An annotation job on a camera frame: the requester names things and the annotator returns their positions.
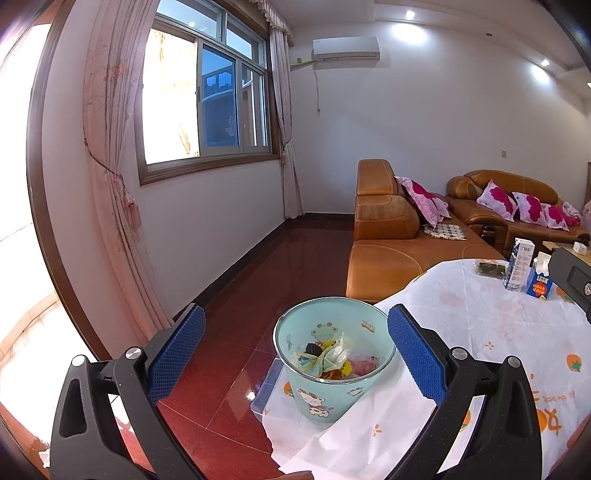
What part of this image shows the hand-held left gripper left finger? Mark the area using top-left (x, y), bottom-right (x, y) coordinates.
top-left (50, 303), bottom-right (206, 480)

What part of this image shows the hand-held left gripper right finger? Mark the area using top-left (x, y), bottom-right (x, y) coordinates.
top-left (385, 303), bottom-right (543, 480)

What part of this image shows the clear red-print plastic bag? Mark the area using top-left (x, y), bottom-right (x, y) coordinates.
top-left (348, 354), bottom-right (382, 374)

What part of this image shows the teal cartoon trash bin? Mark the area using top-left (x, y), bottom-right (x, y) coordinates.
top-left (273, 298), bottom-right (402, 424)

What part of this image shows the blue white-capped carton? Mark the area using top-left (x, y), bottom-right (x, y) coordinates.
top-left (526, 256), bottom-right (555, 300)

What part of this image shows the dark wooden coffee table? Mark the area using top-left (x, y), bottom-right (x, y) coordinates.
top-left (541, 231), bottom-right (591, 259)

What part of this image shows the tall white milk carton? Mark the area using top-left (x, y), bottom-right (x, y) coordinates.
top-left (505, 237), bottom-right (535, 291)

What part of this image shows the white orange-print tablecloth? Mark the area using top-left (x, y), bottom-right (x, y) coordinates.
top-left (261, 258), bottom-right (591, 480)

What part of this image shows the pink floral pillow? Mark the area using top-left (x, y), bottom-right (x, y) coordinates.
top-left (394, 176), bottom-right (452, 228)
top-left (561, 202), bottom-right (583, 228)
top-left (475, 179), bottom-right (519, 222)
top-left (541, 203), bottom-right (570, 232)
top-left (512, 191), bottom-right (546, 223)

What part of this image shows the dark seaweed packet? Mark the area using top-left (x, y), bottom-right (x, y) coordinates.
top-left (473, 260), bottom-right (510, 278)

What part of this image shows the checked cloth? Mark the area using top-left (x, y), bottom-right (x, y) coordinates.
top-left (422, 224), bottom-right (469, 241)

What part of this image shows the brown leather long sofa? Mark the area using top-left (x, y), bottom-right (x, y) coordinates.
top-left (445, 170), bottom-right (591, 252)

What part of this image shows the brown leather chaise sofa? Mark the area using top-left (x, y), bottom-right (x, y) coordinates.
top-left (345, 158), bottom-right (506, 304)

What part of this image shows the long pink curtain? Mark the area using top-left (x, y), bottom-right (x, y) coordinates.
top-left (82, 0), bottom-right (174, 330)

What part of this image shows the short pink curtain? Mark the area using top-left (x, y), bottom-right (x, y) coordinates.
top-left (259, 0), bottom-right (305, 220)

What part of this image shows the sliding glass window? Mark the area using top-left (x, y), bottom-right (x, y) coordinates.
top-left (137, 0), bottom-right (282, 185)

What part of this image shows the white air conditioner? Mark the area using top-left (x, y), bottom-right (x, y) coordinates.
top-left (311, 37), bottom-right (380, 62)

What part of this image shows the brown wooden door frame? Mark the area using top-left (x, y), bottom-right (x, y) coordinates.
top-left (25, 14), bottom-right (109, 363)

